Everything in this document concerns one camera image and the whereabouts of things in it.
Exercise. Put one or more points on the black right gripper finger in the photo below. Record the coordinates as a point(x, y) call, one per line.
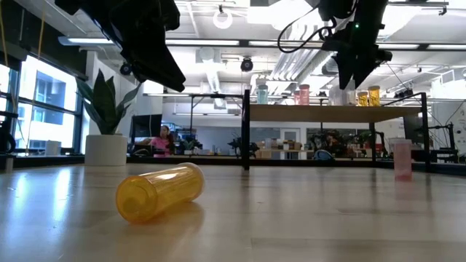
point(362, 69)
point(346, 67)

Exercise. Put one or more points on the black background metal frame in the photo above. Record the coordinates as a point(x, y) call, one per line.
point(218, 96)

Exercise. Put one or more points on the black round ceiling spotlight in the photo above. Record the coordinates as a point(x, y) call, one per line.
point(126, 69)
point(246, 64)

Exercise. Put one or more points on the black aluminium table frame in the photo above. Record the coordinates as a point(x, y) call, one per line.
point(200, 160)

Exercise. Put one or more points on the wooden shelf black metal frame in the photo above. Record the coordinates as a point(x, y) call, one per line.
point(327, 113)

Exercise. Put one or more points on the cluttered background workbench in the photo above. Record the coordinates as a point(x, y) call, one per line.
point(338, 145)

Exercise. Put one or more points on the person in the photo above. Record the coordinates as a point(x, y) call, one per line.
point(162, 143)

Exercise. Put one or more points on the black computer monitor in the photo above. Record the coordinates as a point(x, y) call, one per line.
point(413, 129)
point(145, 123)

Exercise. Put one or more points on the green snake plant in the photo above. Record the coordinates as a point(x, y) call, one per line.
point(103, 105)

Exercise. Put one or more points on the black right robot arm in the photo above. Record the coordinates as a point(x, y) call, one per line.
point(364, 11)

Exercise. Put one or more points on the linear ceiling light fixture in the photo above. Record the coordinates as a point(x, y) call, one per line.
point(244, 43)

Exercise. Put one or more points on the blue round floor object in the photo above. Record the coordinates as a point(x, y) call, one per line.
point(324, 155)

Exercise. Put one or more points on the white round plant pot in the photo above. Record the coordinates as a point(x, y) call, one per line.
point(105, 151)

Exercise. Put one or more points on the white bin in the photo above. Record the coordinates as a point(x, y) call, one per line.
point(53, 148)

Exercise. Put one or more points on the background shelf with boxes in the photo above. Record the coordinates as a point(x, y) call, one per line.
point(276, 147)

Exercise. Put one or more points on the blue medicine bottle white cap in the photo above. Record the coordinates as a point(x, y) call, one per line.
point(262, 96)

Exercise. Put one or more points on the pink medicine bottle white cap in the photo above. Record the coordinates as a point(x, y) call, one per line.
point(305, 96)
point(402, 163)
point(296, 99)

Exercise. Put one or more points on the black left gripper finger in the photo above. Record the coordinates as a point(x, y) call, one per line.
point(160, 69)
point(134, 71)

